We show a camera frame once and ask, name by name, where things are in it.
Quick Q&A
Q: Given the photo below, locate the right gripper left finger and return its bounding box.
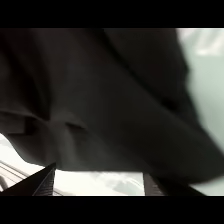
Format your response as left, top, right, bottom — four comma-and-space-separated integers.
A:
0, 162, 58, 197

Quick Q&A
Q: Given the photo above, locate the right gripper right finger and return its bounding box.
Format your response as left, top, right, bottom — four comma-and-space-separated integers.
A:
143, 172, 205, 197

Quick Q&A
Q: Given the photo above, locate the black T-shirt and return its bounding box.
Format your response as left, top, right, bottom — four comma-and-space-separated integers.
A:
0, 28, 224, 185

